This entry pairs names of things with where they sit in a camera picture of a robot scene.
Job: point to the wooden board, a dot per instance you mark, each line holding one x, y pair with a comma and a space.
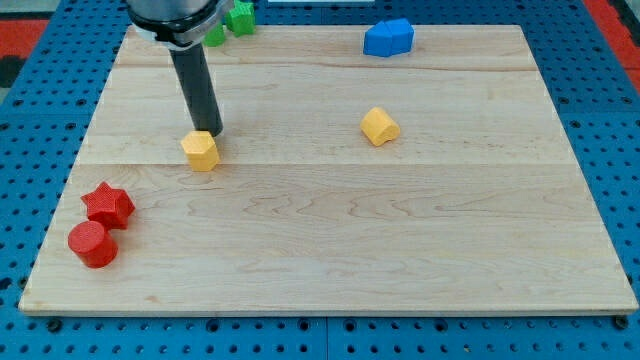
478, 208

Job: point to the yellow hexagon block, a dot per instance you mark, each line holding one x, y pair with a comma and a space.
200, 150

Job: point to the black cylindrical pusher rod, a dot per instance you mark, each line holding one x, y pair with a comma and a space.
196, 84

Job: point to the red cylinder block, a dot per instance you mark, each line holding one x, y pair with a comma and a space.
92, 243

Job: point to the green star block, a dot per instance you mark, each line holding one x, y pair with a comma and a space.
241, 19

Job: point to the blue cube block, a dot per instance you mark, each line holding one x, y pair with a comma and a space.
378, 40

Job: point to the red star block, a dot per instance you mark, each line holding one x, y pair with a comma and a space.
109, 206

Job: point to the green block behind arm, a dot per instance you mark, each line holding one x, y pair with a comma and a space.
215, 37

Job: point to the blue pentagon block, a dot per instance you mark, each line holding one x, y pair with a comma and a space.
402, 35

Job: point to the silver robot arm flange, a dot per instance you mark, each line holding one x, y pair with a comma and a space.
177, 24

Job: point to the yellow heart block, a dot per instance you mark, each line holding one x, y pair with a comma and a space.
379, 127

